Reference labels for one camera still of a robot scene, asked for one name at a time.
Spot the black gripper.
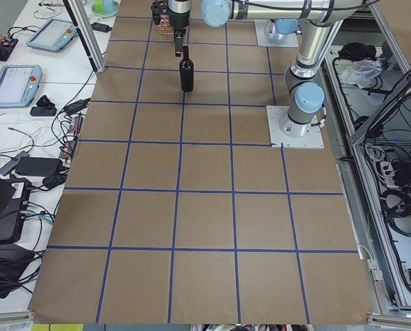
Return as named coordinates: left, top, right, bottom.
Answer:
left=167, top=0, right=191, bottom=57

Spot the dark wine bottle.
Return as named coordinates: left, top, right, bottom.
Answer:
left=179, top=46, right=194, bottom=92

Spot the black power adapter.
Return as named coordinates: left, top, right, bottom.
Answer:
left=91, top=22, right=112, bottom=33

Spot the green bowl with blocks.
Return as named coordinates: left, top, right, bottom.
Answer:
left=91, top=0, right=119, bottom=18

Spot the far teach pendant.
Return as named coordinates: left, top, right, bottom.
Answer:
left=26, top=19, right=77, bottom=52

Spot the teach pendant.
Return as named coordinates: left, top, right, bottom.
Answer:
left=0, top=65, right=42, bottom=108
left=26, top=19, right=77, bottom=52

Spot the near teach pendant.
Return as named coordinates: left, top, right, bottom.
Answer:
left=0, top=65, right=42, bottom=108

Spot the black power brick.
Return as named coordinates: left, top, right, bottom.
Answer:
left=15, top=157, right=63, bottom=177

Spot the black laptop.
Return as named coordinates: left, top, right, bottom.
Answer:
left=0, top=177, right=31, bottom=245

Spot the copper wire wine rack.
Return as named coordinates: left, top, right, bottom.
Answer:
left=158, top=16, right=173, bottom=36

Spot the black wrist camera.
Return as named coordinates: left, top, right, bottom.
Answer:
left=150, top=0, right=168, bottom=25

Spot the aluminium frame post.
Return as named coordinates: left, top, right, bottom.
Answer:
left=63, top=0, right=105, bottom=74

